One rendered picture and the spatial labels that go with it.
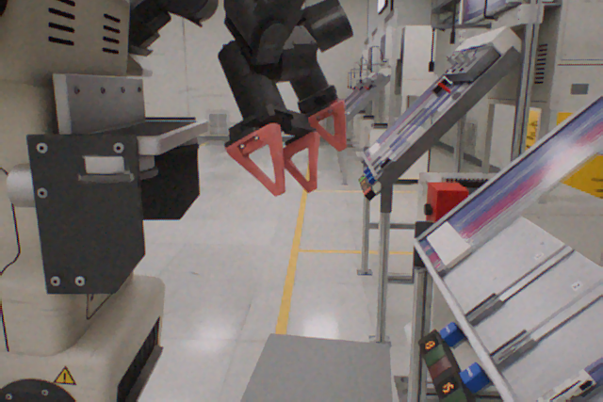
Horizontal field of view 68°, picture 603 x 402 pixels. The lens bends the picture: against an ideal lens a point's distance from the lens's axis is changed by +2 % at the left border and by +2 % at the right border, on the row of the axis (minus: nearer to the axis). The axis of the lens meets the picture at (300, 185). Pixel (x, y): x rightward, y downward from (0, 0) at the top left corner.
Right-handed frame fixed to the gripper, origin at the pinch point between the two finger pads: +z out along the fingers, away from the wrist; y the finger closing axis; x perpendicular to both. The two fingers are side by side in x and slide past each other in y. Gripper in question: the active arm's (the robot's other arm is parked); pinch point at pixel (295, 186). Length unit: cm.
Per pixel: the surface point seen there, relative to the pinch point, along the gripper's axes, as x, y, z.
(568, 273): -23.7, 23.9, 25.1
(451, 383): -3.1, 17.6, 33.6
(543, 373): -16.0, 10.8, 32.3
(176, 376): 114, 85, 32
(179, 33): 395, 668, -483
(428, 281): 4, 63, 26
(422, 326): 11, 66, 37
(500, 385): -11.1, 8.9, 31.8
